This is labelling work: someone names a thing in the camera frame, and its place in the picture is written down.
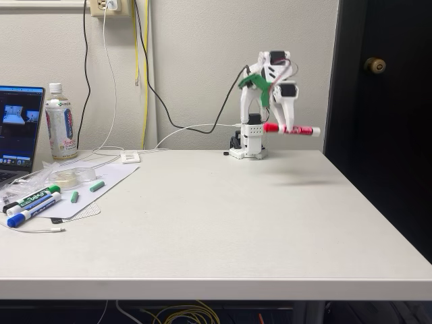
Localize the red dry erase marker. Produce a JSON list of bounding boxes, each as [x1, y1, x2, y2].
[[263, 122, 321, 138]]

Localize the green dry erase marker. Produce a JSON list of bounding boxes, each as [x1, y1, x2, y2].
[[15, 184, 61, 209]]

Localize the blue dry erase marker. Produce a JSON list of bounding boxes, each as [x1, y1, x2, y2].
[[6, 192, 63, 229]]

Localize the brass door knob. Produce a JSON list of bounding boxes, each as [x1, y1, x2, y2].
[[363, 57, 387, 75]]

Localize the dark door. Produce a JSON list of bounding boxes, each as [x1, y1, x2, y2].
[[323, 0, 432, 264]]

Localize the white flat adapter box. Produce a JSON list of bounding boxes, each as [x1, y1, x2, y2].
[[120, 151, 142, 165]]

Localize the white paper sheet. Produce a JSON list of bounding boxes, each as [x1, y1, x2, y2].
[[55, 161, 140, 217]]

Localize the grey table leg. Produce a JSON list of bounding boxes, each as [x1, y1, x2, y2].
[[292, 300, 327, 324]]

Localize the grey mesh mat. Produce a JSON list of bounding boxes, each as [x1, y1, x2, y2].
[[33, 201, 101, 223]]

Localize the clear round tape container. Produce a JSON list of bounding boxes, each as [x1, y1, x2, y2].
[[49, 167, 97, 188]]

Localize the plastic tea bottle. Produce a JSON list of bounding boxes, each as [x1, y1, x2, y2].
[[45, 82, 78, 161]]

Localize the clear plastic bags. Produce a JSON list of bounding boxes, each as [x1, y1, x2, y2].
[[0, 161, 60, 207]]

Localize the grey laptop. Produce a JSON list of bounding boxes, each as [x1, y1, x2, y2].
[[0, 85, 47, 188]]

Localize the green camera mount with board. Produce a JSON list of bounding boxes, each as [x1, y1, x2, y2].
[[238, 74, 274, 108]]

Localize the red black servo wire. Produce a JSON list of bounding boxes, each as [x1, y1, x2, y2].
[[268, 57, 300, 119]]

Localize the dark camera cable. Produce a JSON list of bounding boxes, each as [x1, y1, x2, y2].
[[133, 0, 252, 134]]

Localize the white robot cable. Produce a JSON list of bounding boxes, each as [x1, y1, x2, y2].
[[141, 123, 242, 152]]

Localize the long yellow cable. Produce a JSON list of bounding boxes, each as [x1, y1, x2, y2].
[[141, 0, 150, 150]]

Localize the white charger cable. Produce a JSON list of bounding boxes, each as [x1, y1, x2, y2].
[[91, 8, 124, 159]]

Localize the black power cable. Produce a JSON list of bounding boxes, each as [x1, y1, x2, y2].
[[76, 0, 92, 151]]

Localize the beige wall outlet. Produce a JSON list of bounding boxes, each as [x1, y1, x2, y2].
[[89, 0, 132, 18]]

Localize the yellow cable bundle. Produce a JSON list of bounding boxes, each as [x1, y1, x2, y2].
[[140, 300, 220, 324]]

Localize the thin white plug cable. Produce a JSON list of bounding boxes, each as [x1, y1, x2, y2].
[[0, 222, 67, 234]]

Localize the thick white floor cable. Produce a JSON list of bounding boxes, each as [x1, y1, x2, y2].
[[115, 300, 143, 324]]

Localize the white wall trim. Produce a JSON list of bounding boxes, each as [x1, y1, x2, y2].
[[0, 1, 90, 14]]

